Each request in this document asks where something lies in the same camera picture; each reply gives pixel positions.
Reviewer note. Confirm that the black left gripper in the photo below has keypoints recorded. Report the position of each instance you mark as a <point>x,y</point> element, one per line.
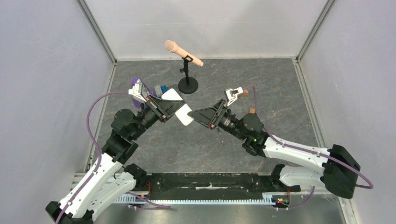
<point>164,109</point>

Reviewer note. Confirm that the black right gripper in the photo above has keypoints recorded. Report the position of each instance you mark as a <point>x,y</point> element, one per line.
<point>218,114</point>

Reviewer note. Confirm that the white remote control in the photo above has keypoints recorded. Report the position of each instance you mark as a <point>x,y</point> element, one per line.
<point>182,112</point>

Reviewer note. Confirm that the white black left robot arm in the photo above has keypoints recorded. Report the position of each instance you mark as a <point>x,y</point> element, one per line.
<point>91,196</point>

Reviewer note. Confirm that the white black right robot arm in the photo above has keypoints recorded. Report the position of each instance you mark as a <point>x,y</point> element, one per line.
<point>334,169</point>

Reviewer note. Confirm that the grey lego brick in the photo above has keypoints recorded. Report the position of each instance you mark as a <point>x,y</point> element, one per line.
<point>158,90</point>

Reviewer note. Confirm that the blue lego brick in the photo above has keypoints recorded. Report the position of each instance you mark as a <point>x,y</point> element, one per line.
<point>164,89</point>

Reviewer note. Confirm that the grey lego baseplate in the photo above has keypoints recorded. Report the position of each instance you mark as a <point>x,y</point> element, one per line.
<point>173,86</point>

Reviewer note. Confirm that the purple holder stand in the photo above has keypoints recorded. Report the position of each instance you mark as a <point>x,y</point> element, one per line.
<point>135,102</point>

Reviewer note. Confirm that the black microphone stand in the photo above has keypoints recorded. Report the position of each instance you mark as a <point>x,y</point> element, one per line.
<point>187,85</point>

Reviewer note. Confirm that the pink microphone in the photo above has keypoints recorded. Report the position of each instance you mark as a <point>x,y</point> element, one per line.
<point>172,47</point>

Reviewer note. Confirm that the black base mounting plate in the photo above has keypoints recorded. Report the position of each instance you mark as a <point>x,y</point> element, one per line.
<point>210,186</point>

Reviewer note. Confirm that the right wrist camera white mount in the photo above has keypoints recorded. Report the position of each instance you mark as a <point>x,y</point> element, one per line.
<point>232,95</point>

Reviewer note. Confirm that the white cable duct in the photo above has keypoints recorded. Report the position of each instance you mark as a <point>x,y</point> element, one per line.
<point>264,200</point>

